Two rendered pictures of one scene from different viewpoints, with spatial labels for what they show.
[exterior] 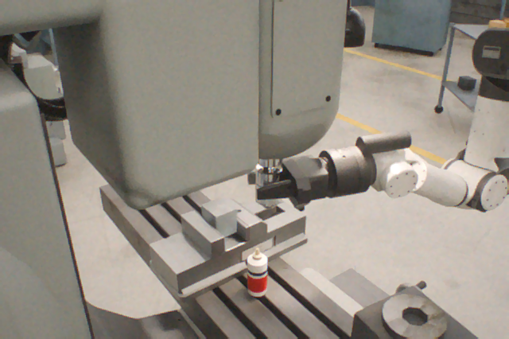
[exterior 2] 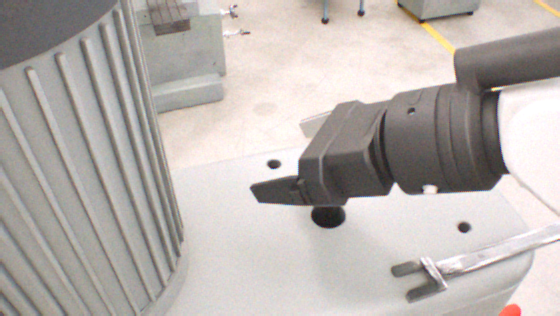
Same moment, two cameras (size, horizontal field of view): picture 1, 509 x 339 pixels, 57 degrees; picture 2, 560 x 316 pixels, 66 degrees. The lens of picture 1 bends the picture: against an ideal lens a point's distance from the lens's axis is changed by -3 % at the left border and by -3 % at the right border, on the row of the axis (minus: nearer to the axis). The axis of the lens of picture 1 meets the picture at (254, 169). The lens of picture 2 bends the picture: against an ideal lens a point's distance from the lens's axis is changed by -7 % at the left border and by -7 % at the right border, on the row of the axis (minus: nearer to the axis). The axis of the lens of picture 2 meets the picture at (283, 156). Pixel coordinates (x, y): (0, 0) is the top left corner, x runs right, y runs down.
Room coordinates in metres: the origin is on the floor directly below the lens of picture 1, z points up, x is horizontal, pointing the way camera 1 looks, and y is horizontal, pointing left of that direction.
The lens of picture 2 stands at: (0.41, -0.09, 2.27)
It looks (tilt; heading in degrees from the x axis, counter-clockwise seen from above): 43 degrees down; 19
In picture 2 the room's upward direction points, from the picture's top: straight up
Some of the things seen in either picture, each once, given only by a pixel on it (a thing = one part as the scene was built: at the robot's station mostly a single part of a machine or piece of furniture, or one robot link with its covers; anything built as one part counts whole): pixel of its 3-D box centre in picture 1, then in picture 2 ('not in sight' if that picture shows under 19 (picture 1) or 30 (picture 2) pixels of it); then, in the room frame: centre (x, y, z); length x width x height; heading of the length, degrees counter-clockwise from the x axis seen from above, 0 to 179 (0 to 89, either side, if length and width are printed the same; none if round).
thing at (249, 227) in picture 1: (240, 217); not in sight; (0.90, 0.03, 1.05); 0.12 x 0.06 x 0.04; 37
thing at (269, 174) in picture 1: (269, 169); not in sight; (0.73, -0.02, 1.26); 0.05 x 0.05 x 0.01
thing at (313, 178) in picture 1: (316, 177); not in sight; (0.75, -0.11, 1.23); 0.13 x 0.12 x 0.10; 17
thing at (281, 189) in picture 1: (274, 192); not in sight; (0.70, -0.03, 1.24); 0.06 x 0.02 x 0.03; 107
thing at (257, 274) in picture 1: (257, 270); not in sight; (0.76, -0.01, 1.01); 0.04 x 0.04 x 0.11
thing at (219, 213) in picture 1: (219, 218); not in sight; (0.87, 0.08, 1.07); 0.06 x 0.05 x 0.06; 37
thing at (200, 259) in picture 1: (231, 234); not in sight; (0.89, 0.05, 1.01); 0.35 x 0.15 x 0.11; 127
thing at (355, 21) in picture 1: (345, 25); not in sight; (0.87, -0.16, 1.48); 0.07 x 0.07 x 0.06
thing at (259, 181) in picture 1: (268, 185); not in sight; (0.73, -0.02, 1.23); 0.05 x 0.05 x 0.06
